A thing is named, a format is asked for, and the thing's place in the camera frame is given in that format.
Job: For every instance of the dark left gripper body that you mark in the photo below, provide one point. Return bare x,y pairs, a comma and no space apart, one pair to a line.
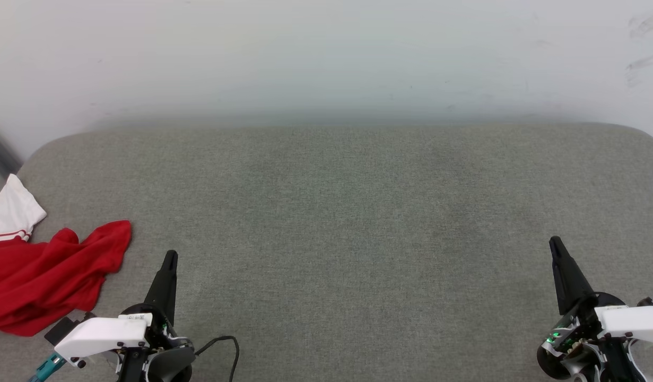
164,334

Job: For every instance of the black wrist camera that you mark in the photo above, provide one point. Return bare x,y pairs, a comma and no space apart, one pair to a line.
646,302
61,330

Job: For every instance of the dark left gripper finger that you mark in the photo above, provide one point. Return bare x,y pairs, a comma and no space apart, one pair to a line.
164,292

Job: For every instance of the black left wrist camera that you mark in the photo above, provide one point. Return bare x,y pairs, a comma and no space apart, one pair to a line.
61,330

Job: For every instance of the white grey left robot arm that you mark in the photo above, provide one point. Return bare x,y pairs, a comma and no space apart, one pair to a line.
172,366

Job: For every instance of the red white basketball jersey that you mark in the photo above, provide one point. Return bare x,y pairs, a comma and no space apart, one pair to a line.
45,276

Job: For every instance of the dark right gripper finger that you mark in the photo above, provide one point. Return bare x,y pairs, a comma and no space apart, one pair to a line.
570,281

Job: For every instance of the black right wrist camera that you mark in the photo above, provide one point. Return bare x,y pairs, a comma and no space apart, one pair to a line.
646,302

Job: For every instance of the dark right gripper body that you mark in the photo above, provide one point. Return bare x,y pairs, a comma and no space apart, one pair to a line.
575,339

